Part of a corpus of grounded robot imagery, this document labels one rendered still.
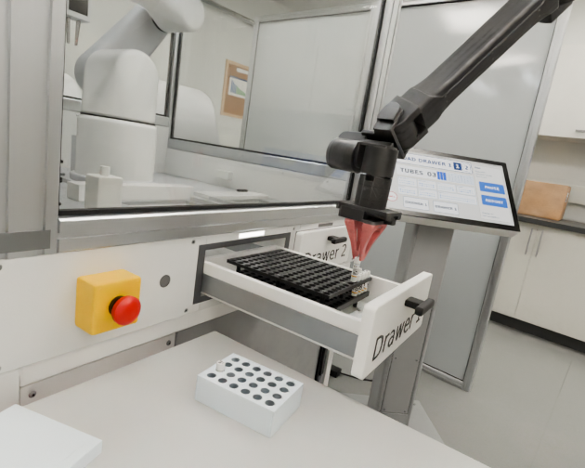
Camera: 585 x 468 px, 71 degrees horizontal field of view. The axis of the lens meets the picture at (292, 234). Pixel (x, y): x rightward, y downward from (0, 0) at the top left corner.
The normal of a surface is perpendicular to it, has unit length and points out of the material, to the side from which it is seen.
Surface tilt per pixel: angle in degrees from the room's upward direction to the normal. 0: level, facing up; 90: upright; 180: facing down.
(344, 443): 0
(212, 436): 0
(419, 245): 90
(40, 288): 90
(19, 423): 0
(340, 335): 90
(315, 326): 90
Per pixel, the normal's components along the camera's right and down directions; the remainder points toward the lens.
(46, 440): 0.15, -0.97
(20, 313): 0.82, 0.23
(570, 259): -0.64, 0.05
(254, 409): -0.46, 0.11
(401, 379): 0.06, 0.21
